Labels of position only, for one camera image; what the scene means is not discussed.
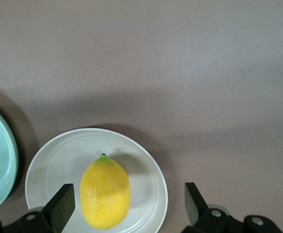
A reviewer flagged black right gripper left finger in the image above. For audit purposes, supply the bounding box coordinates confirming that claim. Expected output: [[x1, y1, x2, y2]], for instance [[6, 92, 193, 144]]
[[0, 183, 76, 233]]

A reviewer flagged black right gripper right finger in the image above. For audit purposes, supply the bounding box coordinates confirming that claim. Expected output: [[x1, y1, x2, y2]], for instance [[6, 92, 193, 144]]
[[181, 182, 283, 233]]

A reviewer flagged yellow lemon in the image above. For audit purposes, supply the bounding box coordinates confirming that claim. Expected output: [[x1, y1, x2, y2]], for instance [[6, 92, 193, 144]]
[[80, 152, 131, 231]]

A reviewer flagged beige plate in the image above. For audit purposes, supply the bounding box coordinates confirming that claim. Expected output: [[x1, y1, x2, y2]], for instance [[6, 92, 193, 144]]
[[24, 128, 169, 233]]

